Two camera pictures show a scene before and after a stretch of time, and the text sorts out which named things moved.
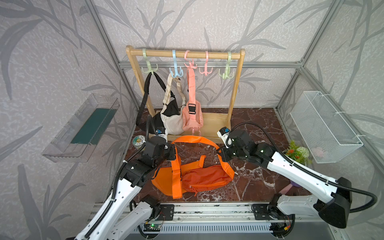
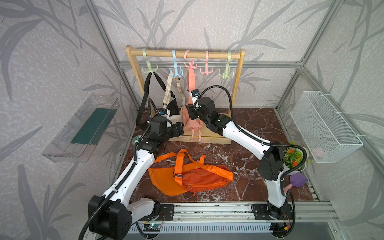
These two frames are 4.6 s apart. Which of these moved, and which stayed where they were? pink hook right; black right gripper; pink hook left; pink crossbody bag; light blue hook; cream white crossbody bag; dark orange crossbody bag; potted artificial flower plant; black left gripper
Moved: black right gripper; dark orange crossbody bag; black left gripper
Stayed: pink crossbody bag; potted artificial flower plant; pink hook right; light blue hook; pink hook left; cream white crossbody bag
